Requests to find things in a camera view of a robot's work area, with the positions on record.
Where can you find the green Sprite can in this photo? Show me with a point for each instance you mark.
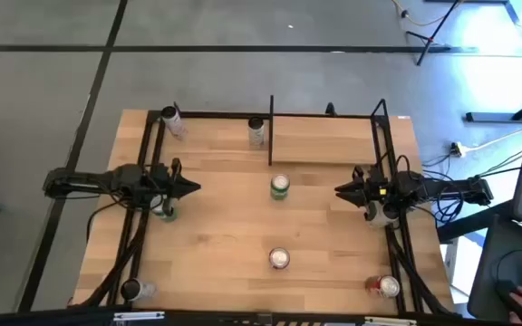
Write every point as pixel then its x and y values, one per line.
pixel 172 216
pixel 280 186

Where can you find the black desk base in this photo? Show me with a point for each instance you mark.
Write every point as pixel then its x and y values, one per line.
pixel 505 117

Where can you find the white power strip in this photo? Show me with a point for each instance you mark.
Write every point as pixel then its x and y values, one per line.
pixel 457 149

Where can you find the slim silver beverage can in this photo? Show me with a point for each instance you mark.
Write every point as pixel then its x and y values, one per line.
pixel 379 218
pixel 256 133
pixel 174 124
pixel 134 290

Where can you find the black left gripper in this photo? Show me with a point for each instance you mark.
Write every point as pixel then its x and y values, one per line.
pixel 163 183

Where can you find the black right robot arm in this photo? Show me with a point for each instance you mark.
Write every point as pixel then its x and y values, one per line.
pixel 447 188

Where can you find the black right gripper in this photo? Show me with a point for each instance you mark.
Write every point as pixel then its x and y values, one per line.
pixel 379 190

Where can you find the black overhead beam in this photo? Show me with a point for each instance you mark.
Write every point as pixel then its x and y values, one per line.
pixel 39 319

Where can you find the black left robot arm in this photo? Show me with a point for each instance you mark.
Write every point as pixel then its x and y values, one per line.
pixel 107 183

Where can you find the black metal table frame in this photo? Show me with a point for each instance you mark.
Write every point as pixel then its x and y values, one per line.
pixel 225 115

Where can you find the black computer mouse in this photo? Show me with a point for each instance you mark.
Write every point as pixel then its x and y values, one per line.
pixel 510 294

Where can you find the black tripod stand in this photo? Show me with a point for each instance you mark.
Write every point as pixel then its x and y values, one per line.
pixel 428 41

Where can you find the silver beam bracket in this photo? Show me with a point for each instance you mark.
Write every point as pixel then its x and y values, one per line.
pixel 390 321
pixel 138 316

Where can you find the red Coca-Cola can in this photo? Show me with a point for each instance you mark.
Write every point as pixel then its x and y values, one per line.
pixel 279 258
pixel 384 286

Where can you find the black shelf divider panel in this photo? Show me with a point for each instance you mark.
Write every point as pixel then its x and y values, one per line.
pixel 271 136

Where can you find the grey desk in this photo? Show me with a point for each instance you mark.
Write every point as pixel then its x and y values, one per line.
pixel 492 262

